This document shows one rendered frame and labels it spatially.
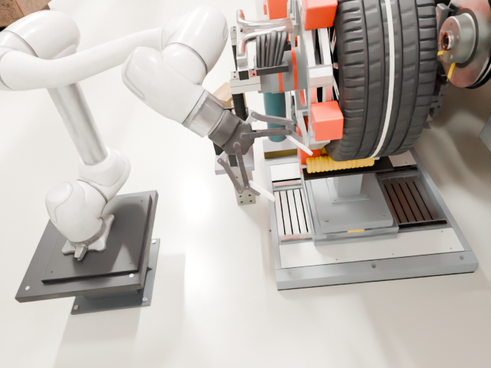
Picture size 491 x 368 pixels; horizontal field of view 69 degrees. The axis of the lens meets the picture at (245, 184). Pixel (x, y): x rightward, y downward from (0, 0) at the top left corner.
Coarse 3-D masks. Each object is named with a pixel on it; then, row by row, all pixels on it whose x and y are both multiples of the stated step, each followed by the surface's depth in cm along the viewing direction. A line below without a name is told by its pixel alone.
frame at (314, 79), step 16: (288, 0) 128; (288, 16) 132; (304, 32) 95; (320, 32) 95; (320, 48) 98; (320, 64) 96; (320, 80) 96; (304, 112) 144; (304, 128) 136; (304, 144) 129; (320, 144) 113
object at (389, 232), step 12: (312, 204) 171; (312, 216) 166; (312, 228) 158; (372, 228) 154; (384, 228) 153; (396, 228) 153; (324, 240) 158; (336, 240) 158; (348, 240) 158; (360, 240) 158
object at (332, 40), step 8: (328, 32) 119; (336, 40) 96; (336, 48) 110; (320, 56) 142; (336, 56) 113; (336, 64) 109; (336, 72) 115; (336, 80) 114; (320, 88) 145; (336, 88) 114; (320, 96) 144; (336, 96) 120
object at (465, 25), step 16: (464, 0) 118; (480, 0) 109; (464, 16) 116; (480, 16) 110; (464, 32) 114; (480, 32) 111; (464, 48) 116; (480, 48) 112; (448, 64) 132; (464, 64) 122; (480, 64) 113; (464, 80) 123; (480, 80) 117
